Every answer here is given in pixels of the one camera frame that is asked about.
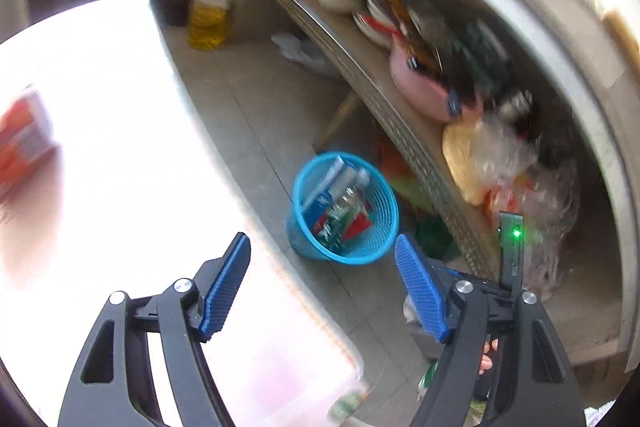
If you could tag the yellow cooking oil bottle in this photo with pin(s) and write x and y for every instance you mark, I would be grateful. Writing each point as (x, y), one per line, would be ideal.
(209, 19)

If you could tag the clear plastic bag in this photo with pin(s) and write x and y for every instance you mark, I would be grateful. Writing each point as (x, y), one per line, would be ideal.
(535, 187)

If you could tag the green packet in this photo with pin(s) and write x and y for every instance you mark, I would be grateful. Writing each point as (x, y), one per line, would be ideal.
(427, 379)

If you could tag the blue drink carton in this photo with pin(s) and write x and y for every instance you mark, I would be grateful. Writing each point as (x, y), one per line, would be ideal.
(325, 192)

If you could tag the colourful bags under shelf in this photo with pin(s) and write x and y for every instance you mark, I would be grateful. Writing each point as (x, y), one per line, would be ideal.
(415, 189)

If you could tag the red drink carton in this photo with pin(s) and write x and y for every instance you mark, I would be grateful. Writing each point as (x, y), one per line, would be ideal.
(25, 137)

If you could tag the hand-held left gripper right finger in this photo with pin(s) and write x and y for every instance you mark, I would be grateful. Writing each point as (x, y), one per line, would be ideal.
(422, 297)

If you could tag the blue plastic waste basket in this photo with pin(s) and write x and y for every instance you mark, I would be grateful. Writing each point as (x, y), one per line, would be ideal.
(380, 227)

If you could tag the crumpled white floor bag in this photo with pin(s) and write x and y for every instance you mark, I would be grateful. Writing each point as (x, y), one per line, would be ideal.
(305, 54)

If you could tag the person's right hand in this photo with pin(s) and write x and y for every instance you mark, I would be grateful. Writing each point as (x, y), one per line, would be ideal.
(487, 357)

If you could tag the wooden shelf leg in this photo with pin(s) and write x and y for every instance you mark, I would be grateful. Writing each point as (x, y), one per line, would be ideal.
(340, 119)

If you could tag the green can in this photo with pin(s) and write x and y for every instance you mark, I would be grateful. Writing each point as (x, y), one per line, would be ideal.
(346, 407)

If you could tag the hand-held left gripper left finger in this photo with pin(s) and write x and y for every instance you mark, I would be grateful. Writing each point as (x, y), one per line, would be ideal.
(227, 287)

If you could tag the pink plastic basin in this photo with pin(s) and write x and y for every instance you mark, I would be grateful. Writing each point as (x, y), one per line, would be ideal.
(425, 89)

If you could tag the green red wrapper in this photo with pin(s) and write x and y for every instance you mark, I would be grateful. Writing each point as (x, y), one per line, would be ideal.
(345, 224)

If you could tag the yellow round food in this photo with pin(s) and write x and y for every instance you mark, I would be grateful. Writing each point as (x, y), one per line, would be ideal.
(462, 157)

